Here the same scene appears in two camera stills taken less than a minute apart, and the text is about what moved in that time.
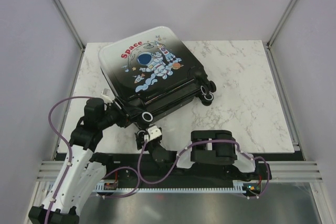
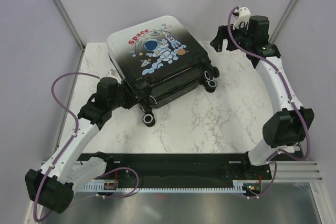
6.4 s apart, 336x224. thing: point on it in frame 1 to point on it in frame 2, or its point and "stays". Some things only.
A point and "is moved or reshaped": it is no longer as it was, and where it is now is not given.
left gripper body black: x=115 y=115 to x=126 y=97
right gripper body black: x=139 y=142 to x=241 y=37
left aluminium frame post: x=61 y=8 stays
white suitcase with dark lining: x=151 y=74 is moved or reshaped
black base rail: x=143 y=169 stays
